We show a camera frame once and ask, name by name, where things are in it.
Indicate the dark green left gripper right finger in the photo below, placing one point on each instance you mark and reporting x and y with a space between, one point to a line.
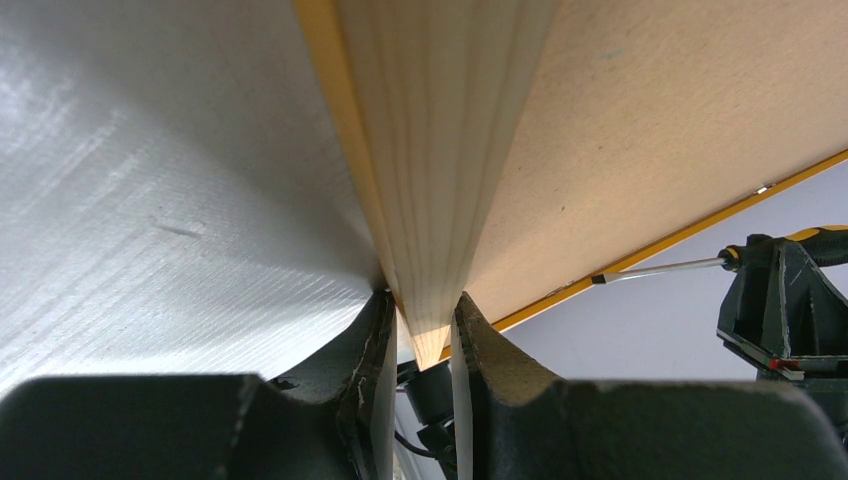
516 419

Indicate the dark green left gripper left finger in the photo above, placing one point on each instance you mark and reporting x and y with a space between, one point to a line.
329 417

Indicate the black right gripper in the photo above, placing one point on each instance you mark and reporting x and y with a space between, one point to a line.
789 321

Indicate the black yellow screwdriver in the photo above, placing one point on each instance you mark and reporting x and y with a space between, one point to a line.
825 245

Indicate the yellow wooden picture frame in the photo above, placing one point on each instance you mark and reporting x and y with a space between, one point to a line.
427 98

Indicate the brown fibreboard frame backing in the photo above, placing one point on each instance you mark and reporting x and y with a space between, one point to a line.
646 116

